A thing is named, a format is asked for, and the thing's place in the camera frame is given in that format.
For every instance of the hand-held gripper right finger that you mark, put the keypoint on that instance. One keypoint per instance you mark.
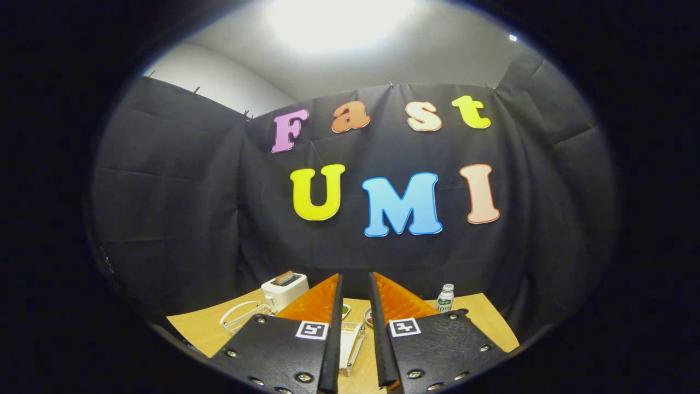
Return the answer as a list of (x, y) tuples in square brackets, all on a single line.
[(380, 339)]

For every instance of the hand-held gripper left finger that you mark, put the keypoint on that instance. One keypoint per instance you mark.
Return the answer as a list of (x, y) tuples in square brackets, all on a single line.
[(332, 350)]

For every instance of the beige oval dish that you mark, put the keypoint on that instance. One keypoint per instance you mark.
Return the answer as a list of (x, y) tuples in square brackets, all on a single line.
[(368, 317)]

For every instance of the small white sauce dish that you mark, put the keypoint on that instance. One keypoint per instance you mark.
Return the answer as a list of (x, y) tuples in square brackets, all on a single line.
[(346, 312)]

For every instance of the white toaster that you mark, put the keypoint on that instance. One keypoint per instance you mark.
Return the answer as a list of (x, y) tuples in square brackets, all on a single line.
[(284, 295)]

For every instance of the white green label bottle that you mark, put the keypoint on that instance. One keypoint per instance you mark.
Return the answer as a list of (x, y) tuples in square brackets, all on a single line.
[(444, 301)]

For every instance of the brown toast slice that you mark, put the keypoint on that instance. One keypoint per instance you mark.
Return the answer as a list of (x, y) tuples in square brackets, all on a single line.
[(283, 277)]

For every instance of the black backdrop cloth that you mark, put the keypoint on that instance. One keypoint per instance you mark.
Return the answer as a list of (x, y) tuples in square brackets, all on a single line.
[(164, 191)]

